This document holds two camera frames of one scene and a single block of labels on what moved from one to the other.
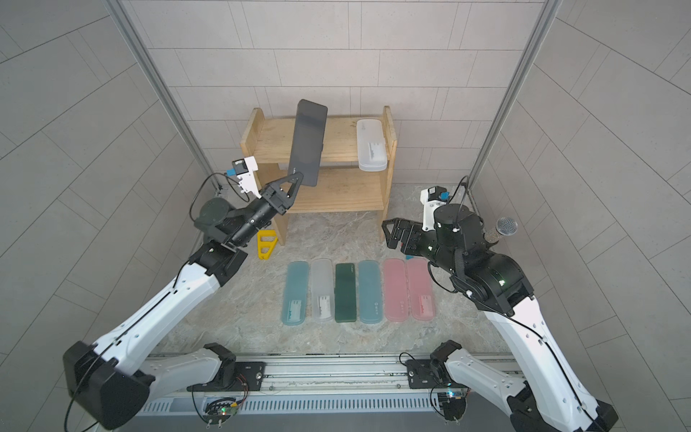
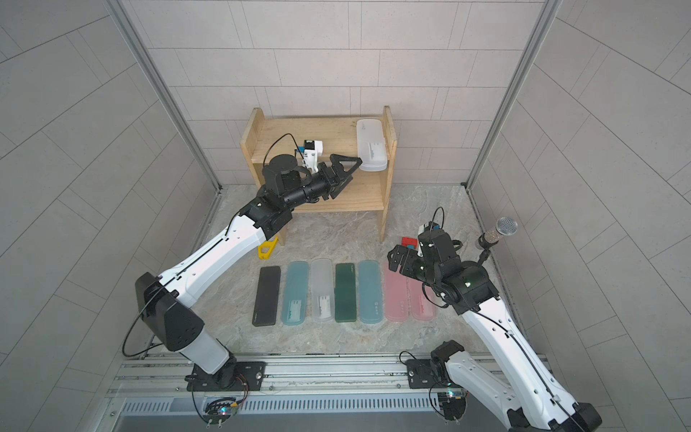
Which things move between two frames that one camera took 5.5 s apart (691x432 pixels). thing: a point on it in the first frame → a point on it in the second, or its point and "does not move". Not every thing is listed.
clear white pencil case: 322,290 does not move
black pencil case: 307,149 → 267,295
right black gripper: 416,231 → 407,266
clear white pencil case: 372,147 does not move
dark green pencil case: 345,292 does not move
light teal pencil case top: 296,293 does not move
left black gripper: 282,204 → 327,185
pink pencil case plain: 395,275 does not move
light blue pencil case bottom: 370,292 does not move
